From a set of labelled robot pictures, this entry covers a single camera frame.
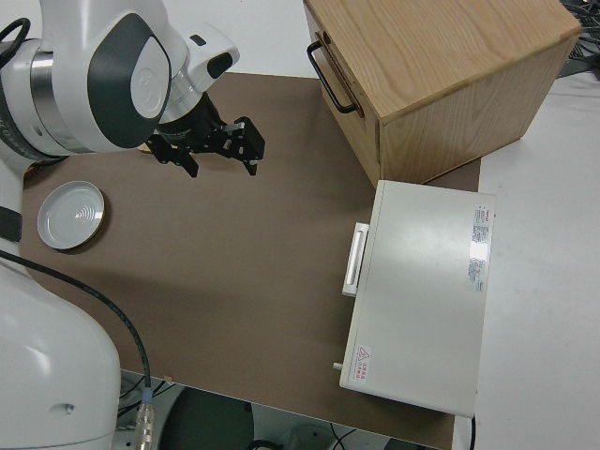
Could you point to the wooden mug stand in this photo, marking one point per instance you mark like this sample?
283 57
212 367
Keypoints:
146 148

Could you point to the light wooden drawer box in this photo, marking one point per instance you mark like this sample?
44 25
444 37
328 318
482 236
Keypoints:
445 70

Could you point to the gray round plate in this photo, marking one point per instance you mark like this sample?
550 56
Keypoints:
70 218

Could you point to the brown table mat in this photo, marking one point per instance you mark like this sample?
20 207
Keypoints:
234 281

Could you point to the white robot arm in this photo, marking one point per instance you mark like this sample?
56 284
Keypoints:
140 84

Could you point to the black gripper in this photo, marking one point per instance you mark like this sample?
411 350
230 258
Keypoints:
192 126

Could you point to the white toaster oven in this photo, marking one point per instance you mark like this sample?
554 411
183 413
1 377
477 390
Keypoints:
422 290

